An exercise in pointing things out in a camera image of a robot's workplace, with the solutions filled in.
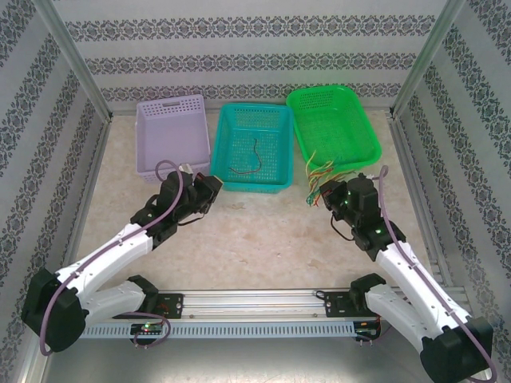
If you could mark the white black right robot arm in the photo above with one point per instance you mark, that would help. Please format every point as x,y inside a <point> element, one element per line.
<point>399,275</point>

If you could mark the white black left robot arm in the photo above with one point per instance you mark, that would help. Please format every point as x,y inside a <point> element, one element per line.
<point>108,249</point>

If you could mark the teal plastic basket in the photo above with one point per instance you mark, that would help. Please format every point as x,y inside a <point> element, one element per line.
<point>279,175</point>

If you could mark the green plastic basket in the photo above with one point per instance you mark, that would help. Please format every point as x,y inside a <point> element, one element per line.
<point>335,135</point>

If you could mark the lavender plastic basket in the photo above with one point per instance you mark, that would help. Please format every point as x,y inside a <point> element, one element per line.
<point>171,135</point>

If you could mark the small circuit board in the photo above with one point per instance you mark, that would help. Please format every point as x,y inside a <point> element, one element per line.
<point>147,328</point>
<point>367,332</point>

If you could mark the grey metal shelf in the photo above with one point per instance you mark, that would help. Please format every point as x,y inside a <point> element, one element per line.
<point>255,363</point>

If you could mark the aluminium table side rail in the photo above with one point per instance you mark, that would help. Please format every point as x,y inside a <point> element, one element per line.
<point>94,163</point>

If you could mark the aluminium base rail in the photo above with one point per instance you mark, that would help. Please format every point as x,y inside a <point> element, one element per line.
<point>255,303</point>

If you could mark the aluminium frame post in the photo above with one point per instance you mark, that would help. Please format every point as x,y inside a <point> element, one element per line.
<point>71,52</point>
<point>429,52</point>

